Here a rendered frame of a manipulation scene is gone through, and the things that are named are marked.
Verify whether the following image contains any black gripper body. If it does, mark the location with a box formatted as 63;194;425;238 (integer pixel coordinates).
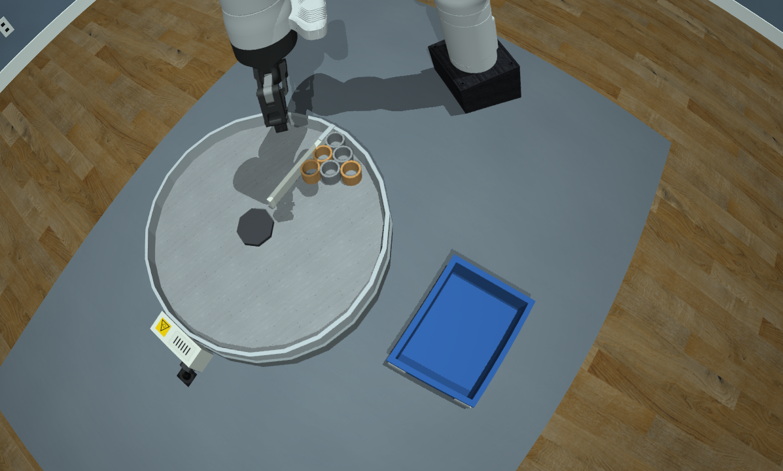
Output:
231;29;298;85

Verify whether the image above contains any blue open crate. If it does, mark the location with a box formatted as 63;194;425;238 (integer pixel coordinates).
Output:
387;254;535;408

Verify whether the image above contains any grey metal bushing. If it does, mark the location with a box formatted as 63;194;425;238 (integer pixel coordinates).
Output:
320;160;341;185
332;145;353;169
325;131;345;153

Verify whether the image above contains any bronze bushing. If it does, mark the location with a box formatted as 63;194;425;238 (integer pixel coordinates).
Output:
300;159;321;184
340;160;362;186
313;145;334;166

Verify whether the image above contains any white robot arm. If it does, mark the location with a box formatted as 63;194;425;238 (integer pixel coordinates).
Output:
219;0;498;73

